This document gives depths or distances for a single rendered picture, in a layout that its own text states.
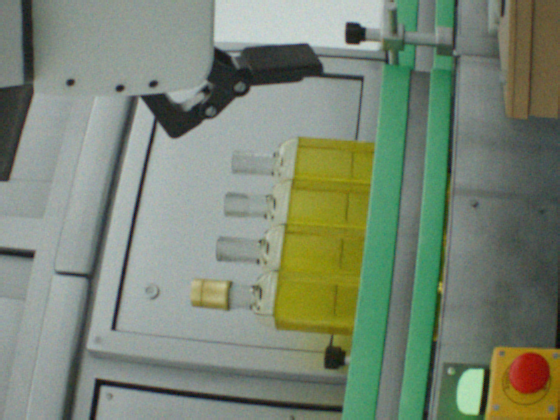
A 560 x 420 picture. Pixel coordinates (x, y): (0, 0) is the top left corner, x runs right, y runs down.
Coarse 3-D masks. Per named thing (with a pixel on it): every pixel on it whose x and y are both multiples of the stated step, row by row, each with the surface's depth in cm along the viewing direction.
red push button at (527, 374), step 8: (520, 360) 100; (528, 360) 100; (536, 360) 100; (544, 360) 100; (512, 368) 100; (520, 368) 100; (528, 368) 99; (536, 368) 99; (544, 368) 99; (512, 376) 100; (520, 376) 99; (528, 376) 99; (536, 376) 99; (544, 376) 99; (512, 384) 100; (520, 384) 99; (528, 384) 99; (536, 384) 99; (544, 384) 99; (528, 392) 99
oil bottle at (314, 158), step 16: (288, 144) 140; (304, 144) 139; (320, 144) 139; (336, 144) 139; (352, 144) 139; (368, 144) 139; (272, 160) 140; (288, 160) 139; (304, 160) 138; (320, 160) 138; (336, 160) 138; (352, 160) 138; (368, 160) 138; (272, 176) 141; (288, 176) 138; (304, 176) 138; (320, 176) 137; (336, 176) 137; (352, 176) 137; (368, 176) 137; (448, 176) 136
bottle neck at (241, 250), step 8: (224, 240) 136; (232, 240) 136; (240, 240) 136; (248, 240) 136; (256, 240) 136; (216, 248) 135; (224, 248) 135; (232, 248) 135; (240, 248) 135; (248, 248) 135; (256, 248) 135; (216, 256) 136; (224, 256) 136; (232, 256) 135; (240, 256) 135; (248, 256) 135; (256, 256) 135
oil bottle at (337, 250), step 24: (264, 240) 134; (288, 240) 133; (312, 240) 133; (336, 240) 133; (360, 240) 133; (264, 264) 133; (288, 264) 132; (312, 264) 132; (336, 264) 131; (360, 264) 131
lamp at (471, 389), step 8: (464, 376) 105; (472, 376) 104; (480, 376) 104; (488, 376) 104; (464, 384) 104; (472, 384) 104; (480, 384) 104; (488, 384) 104; (464, 392) 104; (472, 392) 104; (480, 392) 104; (464, 400) 104; (472, 400) 104; (480, 400) 104; (464, 408) 104; (472, 408) 104; (480, 408) 104
